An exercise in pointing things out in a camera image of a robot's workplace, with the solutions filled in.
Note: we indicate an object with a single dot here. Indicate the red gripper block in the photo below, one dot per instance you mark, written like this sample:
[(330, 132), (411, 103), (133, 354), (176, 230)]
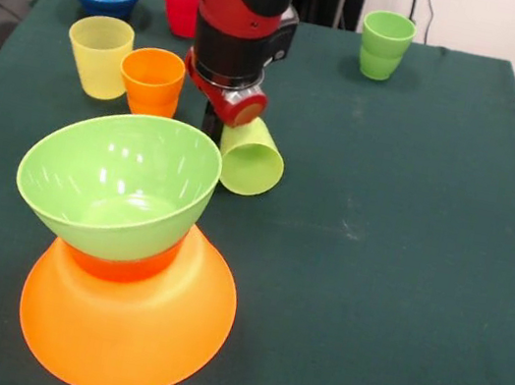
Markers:
[(237, 109)]

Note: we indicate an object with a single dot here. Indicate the lime cup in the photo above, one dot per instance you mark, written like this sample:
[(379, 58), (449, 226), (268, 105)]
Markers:
[(252, 166)]

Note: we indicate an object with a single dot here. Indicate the orange cup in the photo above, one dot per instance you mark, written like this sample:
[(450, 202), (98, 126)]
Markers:
[(152, 84)]

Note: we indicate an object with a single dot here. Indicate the green bowl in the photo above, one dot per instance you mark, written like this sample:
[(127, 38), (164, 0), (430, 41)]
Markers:
[(115, 177)]

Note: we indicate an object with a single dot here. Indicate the red-orange bowl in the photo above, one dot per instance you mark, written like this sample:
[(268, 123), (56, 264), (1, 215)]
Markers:
[(124, 269)]

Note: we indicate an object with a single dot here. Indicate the large orange bowl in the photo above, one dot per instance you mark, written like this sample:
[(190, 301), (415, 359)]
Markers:
[(123, 328)]

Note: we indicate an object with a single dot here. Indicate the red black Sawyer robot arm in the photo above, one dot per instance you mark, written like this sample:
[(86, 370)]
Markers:
[(239, 15)]

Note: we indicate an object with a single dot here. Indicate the pink cup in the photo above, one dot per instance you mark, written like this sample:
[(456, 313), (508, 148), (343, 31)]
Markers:
[(181, 4)]

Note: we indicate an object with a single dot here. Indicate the yellow cup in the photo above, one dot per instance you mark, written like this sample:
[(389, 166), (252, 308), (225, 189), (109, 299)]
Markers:
[(98, 60)]

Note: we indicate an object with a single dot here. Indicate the green cup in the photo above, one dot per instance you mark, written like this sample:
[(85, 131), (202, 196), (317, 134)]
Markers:
[(385, 50)]

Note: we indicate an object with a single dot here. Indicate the dark green tablecloth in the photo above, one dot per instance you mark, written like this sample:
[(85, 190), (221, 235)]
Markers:
[(369, 297)]

